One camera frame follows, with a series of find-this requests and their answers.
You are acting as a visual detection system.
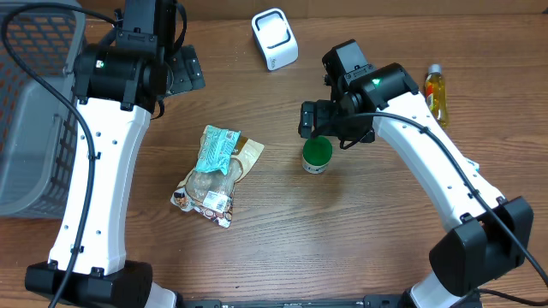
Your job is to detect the green lid white jar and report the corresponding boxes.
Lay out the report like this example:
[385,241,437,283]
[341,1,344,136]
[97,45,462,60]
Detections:
[301,136,333,174]

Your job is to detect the teal snack packet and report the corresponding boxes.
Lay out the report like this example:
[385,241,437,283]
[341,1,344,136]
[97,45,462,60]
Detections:
[195,125,241,175]

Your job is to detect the yellow oil bottle silver cap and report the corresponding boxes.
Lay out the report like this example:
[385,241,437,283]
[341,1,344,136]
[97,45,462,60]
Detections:
[424,64,449,128]

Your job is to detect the brown cookie bag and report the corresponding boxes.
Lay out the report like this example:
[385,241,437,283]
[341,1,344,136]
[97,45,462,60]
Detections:
[170,136,265,228]

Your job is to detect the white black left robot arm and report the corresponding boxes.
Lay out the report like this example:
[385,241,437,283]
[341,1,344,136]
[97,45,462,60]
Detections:
[25,0,205,307]

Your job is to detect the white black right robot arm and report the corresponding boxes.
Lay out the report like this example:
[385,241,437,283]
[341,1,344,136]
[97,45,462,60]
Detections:
[298,40,533,307]

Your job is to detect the white barcode scanner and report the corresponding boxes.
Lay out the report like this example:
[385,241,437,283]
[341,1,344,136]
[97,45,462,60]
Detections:
[251,8,299,71]

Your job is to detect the grey plastic shopping basket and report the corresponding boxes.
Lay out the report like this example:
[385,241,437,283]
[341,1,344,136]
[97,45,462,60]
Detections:
[1,8,86,219]

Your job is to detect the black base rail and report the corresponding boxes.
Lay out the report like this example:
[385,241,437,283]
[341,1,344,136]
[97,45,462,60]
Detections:
[182,294,414,308]

